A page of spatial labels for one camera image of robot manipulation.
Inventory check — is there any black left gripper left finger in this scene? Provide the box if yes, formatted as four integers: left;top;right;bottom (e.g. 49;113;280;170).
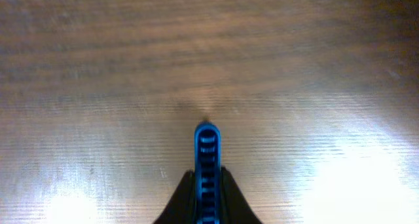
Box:
154;170;196;224

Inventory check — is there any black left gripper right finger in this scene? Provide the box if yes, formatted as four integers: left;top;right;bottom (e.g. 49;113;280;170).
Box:
220;166;262;224

